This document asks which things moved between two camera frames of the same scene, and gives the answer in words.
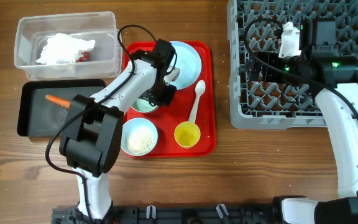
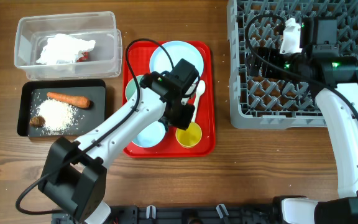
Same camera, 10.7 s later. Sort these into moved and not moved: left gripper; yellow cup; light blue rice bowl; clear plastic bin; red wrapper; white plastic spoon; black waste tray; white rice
Moved: left gripper; white rice; light blue rice bowl
Not moved: red wrapper; clear plastic bin; black waste tray; yellow cup; white plastic spoon
